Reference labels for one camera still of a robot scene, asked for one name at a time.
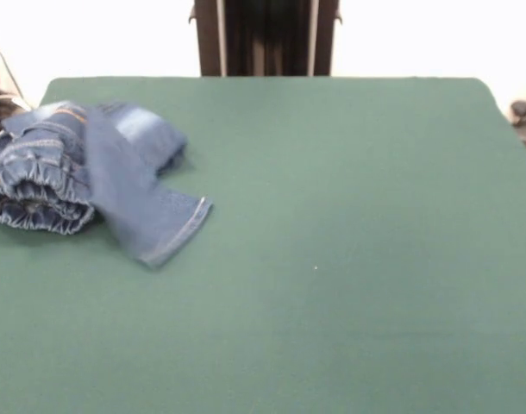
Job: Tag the blue denim jeans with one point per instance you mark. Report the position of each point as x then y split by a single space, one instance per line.
116 181

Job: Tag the dark green table cloth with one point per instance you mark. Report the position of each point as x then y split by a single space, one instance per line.
375 323

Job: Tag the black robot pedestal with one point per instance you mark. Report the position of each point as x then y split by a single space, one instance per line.
271 39

